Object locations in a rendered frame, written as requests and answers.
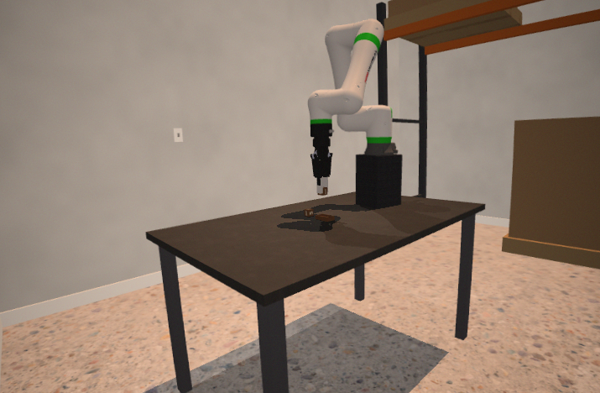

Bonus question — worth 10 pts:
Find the orange rectangular tray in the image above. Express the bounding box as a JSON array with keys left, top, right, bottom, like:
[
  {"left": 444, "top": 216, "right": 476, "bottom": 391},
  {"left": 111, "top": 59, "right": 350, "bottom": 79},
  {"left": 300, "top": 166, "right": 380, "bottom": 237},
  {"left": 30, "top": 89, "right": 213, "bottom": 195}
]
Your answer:
[{"left": 316, "top": 214, "right": 335, "bottom": 222}]

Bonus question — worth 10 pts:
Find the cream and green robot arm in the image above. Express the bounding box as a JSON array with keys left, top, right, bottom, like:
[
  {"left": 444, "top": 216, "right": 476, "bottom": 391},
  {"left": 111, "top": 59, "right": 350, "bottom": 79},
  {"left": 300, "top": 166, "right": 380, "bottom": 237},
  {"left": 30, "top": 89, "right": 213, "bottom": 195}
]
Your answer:
[{"left": 308, "top": 19, "right": 398, "bottom": 155}]

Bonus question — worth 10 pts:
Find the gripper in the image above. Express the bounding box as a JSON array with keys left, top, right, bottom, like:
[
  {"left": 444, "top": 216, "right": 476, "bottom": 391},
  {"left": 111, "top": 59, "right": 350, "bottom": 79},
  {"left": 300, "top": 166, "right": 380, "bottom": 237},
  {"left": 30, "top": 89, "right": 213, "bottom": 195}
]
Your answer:
[{"left": 310, "top": 138, "right": 332, "bottom": 193}]

